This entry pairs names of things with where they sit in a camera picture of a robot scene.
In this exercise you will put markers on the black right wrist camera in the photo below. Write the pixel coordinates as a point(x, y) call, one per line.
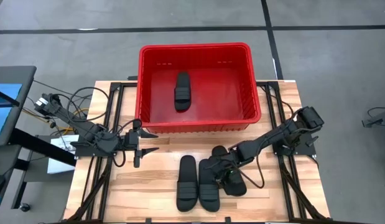
point(232, 178)

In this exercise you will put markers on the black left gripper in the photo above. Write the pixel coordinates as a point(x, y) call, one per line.
point(130, 140)

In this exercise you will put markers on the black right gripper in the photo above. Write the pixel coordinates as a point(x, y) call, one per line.
point(221, 165)

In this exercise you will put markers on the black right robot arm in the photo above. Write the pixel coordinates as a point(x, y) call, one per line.
point(273, 137)

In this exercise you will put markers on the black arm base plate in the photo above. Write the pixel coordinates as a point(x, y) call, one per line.
point(86, 152)
point(304, 149)

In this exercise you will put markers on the light blue desk mat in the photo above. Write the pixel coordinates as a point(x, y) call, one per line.
point(5, 121)

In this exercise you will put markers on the black caster wheel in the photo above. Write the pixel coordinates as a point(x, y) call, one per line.
point(25, 207)

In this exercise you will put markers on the grey desk with blue mat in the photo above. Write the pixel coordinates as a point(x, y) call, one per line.
point(27, 81)

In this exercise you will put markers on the small black edge bracket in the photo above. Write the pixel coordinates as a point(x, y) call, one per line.
point(148, 221)
point(228, 220)

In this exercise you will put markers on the red plastic bin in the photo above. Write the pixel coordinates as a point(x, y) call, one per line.
point(198, 127)

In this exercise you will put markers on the white box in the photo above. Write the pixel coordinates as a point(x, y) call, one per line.
point(60, 165)

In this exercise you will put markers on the black rubber slide sandal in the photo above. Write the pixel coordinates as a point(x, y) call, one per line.
point(183, 93)
point(208, 196)
point(187, 186)
point(240, 188)

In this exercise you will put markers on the grey floor stand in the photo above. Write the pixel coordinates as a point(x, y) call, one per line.
point(378, 119)

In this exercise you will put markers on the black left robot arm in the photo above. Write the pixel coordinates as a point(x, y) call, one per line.
point(86, 130)

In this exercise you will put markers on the black desk support beam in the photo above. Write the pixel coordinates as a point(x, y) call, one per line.
point(39, 146)

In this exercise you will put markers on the black aluminium table frame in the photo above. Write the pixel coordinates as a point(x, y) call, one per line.
point(273, 85)
point(115, 86)

